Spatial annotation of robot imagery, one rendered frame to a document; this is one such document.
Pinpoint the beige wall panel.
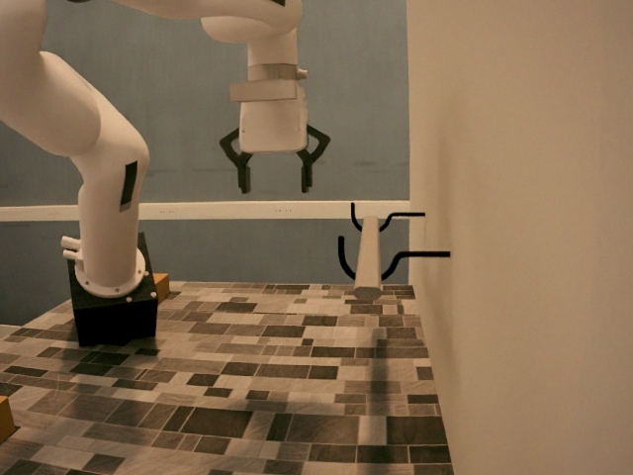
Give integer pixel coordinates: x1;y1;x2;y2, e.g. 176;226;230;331
407;0;633;475

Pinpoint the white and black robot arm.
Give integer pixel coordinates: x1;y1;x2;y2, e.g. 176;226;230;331
0;0;308;298

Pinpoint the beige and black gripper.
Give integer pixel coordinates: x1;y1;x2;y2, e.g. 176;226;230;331
220;84;331;194

